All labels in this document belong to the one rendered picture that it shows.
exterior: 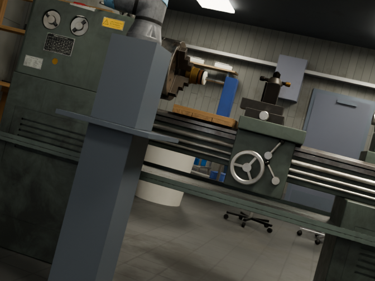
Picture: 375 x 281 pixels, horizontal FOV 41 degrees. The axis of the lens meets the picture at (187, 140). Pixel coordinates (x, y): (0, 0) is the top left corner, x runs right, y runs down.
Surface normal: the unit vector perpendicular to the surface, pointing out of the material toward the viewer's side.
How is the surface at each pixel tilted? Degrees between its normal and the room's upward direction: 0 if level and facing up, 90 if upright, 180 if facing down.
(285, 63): 90
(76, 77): 90
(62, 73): 90
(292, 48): 90
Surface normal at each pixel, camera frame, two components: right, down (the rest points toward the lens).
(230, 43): -0.26, -0.05
